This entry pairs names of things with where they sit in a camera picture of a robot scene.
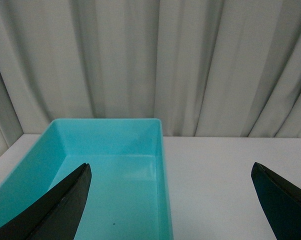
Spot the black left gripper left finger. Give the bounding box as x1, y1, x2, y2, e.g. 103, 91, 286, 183
0, 163, 92, 240

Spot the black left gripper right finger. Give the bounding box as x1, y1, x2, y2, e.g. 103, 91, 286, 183
251, 162, 301, 240

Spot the grey pleated curtain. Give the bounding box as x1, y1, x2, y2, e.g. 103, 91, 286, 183
0, 0, 301, 166

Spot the turquoise plastic bin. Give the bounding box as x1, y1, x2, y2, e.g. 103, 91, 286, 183
0, 118, 173, 240

